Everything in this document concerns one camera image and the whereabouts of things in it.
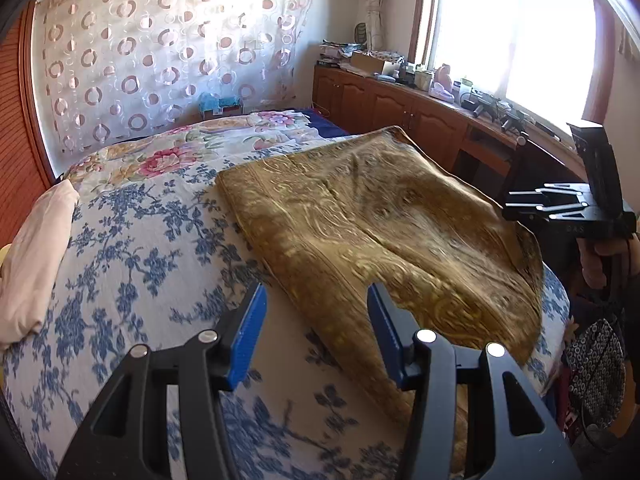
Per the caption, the brown slatted wooden panel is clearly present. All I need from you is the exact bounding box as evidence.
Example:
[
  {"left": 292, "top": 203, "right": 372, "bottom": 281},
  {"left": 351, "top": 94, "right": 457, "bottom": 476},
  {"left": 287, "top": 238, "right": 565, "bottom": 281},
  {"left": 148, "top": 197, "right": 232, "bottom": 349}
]
[{"left": 0, "top": 2, "right": 53, "bottom": 251}]

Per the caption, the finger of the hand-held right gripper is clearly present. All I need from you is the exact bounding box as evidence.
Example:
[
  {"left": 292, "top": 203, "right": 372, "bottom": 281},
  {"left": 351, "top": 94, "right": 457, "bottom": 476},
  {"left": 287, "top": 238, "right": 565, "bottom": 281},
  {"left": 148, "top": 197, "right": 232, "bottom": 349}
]
[{"left": 502, "top": 184, "right": 592, "bottom": 222}]

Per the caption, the lace window curtain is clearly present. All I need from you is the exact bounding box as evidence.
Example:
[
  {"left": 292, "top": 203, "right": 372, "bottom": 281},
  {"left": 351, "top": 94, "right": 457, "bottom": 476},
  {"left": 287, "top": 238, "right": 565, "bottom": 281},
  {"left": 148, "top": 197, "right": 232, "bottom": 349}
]
[{"left": 362, "top": 0, "right": 426, "bottom": 56}]

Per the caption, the dark blue mattress cover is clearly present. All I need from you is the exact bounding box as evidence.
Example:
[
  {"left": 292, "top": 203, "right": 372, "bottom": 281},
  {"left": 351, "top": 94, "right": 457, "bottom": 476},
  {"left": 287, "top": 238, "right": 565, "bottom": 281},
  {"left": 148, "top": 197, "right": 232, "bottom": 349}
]
[{"left": 305, "top": 107, "right": 351, "bottom": 137}]

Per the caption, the person's right hand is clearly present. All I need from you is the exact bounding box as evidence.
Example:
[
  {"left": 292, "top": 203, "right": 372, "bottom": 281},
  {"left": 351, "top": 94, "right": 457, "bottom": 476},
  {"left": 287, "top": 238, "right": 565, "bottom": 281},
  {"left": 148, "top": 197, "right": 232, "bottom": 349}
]
[{"left": 580, "top": 235, "right": 640, "bottom": 291}]

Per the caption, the blue floral bed sheet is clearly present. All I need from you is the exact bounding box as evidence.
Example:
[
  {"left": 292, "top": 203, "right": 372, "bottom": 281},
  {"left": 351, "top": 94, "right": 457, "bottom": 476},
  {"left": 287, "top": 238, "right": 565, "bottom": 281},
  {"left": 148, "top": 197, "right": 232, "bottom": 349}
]
[{"left": 0, "top": 162, "right": 571, "bottom": 480}]

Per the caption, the cardboard box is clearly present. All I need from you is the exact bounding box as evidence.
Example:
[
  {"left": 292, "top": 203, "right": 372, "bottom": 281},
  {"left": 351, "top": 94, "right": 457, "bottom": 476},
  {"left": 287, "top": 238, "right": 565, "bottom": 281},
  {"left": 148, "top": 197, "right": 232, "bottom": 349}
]
[{"left": 350, "top": 51, "right": 396, "bottom": 76}]

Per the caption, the folded pale pink cloth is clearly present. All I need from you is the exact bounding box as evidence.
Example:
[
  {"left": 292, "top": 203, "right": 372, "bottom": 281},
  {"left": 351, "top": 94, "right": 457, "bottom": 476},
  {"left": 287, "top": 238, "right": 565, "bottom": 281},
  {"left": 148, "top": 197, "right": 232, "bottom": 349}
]
[{"left": 0, "top": 179, "right": 81, "bottom": 351}]

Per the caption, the blue tissue pack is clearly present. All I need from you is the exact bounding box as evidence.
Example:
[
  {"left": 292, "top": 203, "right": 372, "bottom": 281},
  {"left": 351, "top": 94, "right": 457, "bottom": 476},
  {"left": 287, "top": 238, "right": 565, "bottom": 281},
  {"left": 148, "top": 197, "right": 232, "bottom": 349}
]
[{"left": 199, "top": 92, "right": 243, "bottom": 118}]

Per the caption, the circle patterned sheer curtain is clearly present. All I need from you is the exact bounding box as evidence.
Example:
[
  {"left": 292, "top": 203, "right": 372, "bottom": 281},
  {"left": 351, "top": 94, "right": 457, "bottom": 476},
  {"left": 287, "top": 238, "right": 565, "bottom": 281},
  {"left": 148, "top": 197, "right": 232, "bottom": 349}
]
[{"left": 37, "top": 0, "right": 313, "bottom": 153}]

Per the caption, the golden patterned cloth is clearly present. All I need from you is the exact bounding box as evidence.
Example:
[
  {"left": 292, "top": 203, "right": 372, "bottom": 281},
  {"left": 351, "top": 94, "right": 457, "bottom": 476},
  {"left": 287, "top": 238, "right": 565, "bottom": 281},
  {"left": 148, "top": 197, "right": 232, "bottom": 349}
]
[{"left": 215, "top": 126, "right": 545, "bottom": 473}]

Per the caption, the pink floral quilt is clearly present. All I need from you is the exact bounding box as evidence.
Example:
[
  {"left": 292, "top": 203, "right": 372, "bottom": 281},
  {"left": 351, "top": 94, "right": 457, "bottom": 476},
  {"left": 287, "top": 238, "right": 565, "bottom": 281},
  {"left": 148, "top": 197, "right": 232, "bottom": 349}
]
[{"left": 62, "top": 110, "right": 341, "bottom": 196}]

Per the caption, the window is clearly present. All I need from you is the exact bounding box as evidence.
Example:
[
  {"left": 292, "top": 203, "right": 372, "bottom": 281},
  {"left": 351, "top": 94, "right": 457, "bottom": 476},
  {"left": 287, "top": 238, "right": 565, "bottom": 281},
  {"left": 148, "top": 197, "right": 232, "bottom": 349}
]
[{"left": 407, "top": 0, "right": 621, "bottom": 136}]

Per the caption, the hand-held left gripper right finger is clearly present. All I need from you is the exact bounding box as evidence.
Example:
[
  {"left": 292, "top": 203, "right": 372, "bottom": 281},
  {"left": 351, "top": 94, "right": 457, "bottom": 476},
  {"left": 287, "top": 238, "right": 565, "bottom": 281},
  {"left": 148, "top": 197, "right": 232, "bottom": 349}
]
[{"left": 367, "top": 282, "right": 583, "bottom": 480}]

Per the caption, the black circle patterned bag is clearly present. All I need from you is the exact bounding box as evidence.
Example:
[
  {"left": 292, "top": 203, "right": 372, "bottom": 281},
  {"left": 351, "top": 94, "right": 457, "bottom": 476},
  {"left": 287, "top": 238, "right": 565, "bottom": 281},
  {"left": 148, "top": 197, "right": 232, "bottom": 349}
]
[{"left": 565, "top": 317, "right": 626, "bottom": 428}]

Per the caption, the pink figurine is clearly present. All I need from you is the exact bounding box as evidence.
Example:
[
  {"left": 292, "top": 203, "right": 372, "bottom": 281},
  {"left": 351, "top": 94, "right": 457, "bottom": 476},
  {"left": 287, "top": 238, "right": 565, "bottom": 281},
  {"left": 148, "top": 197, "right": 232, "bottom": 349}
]
[{"left": 430, "top": 64, "right": 456, "bottom": 101}]

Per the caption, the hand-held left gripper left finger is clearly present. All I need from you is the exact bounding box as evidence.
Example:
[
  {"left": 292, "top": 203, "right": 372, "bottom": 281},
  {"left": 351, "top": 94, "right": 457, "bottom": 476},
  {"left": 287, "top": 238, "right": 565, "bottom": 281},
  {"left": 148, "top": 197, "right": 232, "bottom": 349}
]
[{"left": 56, "top": 282, "right": 267, "bottom": 480}]

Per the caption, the wooden cabinet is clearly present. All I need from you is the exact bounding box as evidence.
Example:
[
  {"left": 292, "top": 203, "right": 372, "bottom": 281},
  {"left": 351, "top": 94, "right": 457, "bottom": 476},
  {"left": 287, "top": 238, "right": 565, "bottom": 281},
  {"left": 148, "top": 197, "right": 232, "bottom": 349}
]
[{"left": 312, "top": 62, "right": 531, "bottom": 181}]

